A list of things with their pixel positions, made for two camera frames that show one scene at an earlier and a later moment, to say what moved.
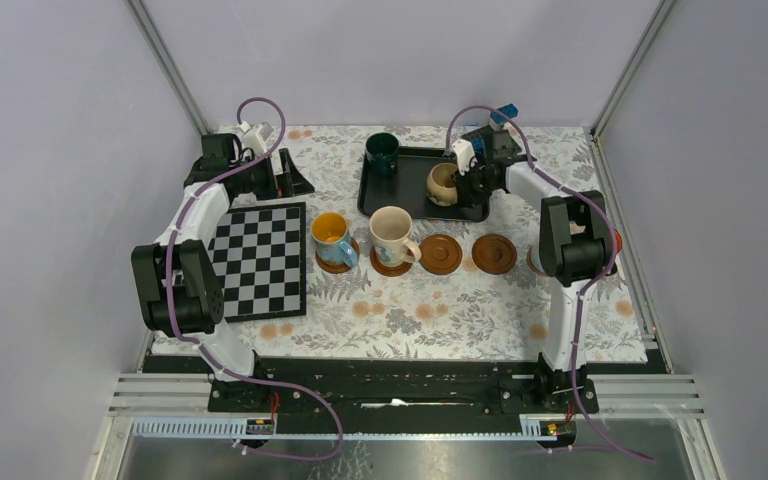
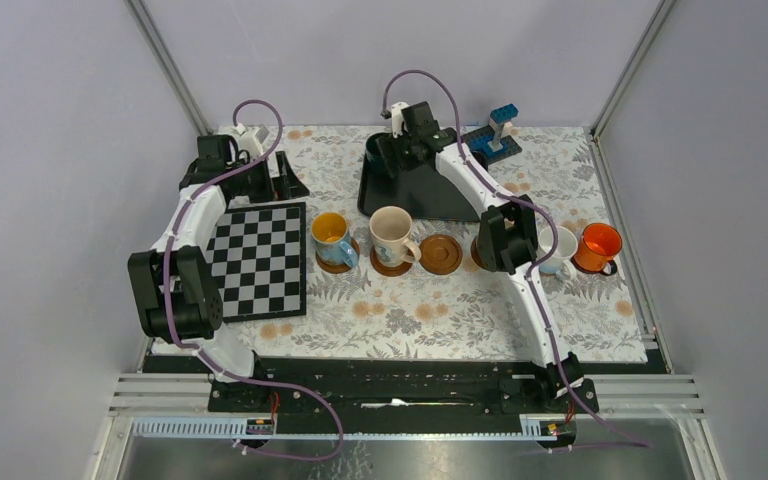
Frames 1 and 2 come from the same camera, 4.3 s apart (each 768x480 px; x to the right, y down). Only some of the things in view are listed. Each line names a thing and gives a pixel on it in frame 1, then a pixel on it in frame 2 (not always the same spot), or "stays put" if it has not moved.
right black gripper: (465, 197) → (389, 147)
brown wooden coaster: (440, 254) stays put
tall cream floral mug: (390, 227) stays put
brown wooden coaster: (387, 270) stays put
